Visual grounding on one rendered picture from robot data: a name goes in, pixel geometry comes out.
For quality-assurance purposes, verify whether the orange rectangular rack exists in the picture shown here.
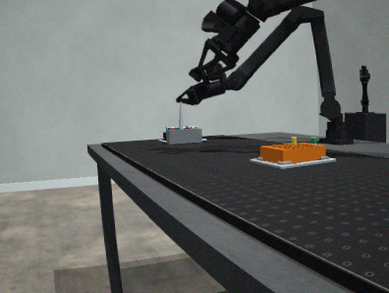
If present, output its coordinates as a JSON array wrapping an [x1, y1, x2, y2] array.
[[260, 143, 326, 163]]

